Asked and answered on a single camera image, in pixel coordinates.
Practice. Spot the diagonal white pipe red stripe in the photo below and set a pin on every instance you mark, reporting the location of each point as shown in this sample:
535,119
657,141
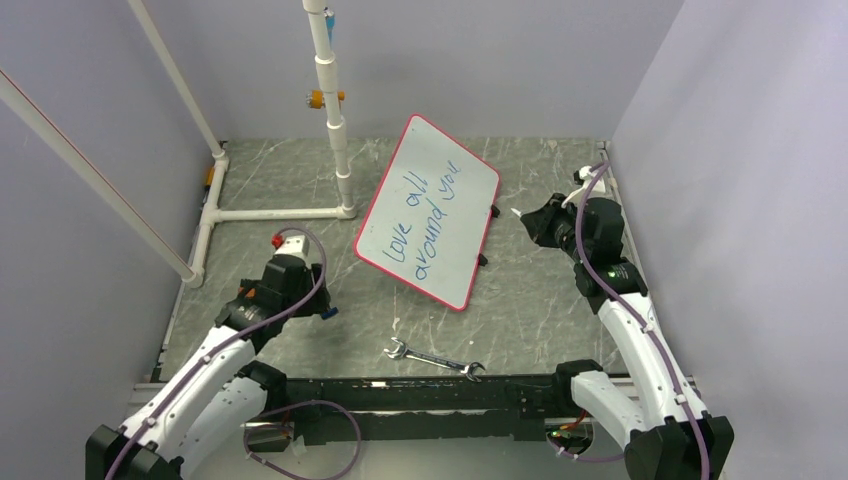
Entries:
34,117

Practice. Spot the aluminium extrusion frame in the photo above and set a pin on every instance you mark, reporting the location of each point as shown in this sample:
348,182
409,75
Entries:
603,148

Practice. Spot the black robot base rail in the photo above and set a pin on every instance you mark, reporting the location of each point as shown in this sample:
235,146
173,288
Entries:
525,407

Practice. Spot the pink-framed whiteboard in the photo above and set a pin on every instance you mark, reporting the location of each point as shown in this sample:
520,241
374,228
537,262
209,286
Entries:
430,215

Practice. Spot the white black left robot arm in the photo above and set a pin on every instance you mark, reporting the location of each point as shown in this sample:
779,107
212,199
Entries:
221,386

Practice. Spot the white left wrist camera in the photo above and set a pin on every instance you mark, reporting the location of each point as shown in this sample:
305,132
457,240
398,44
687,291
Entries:
296,245

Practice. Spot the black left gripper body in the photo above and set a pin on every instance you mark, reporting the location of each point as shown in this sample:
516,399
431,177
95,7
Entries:
305,287

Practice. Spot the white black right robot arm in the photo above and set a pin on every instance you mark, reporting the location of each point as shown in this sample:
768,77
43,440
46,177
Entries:
667,432

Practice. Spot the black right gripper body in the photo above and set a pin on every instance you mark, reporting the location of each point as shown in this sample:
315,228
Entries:
559,226

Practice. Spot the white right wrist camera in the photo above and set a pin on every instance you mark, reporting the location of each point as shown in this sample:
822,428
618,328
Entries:
590,184

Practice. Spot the silver double open-end wrench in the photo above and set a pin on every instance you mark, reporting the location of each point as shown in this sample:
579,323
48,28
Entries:
401,350

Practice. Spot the orange pipe valve fitting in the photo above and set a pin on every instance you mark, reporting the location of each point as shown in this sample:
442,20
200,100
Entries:
316,99

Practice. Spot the white PVC pipe frame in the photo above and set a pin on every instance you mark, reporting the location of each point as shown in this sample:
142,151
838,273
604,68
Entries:
321,18

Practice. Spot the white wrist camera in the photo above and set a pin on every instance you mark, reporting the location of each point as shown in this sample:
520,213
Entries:
590,184
296,245

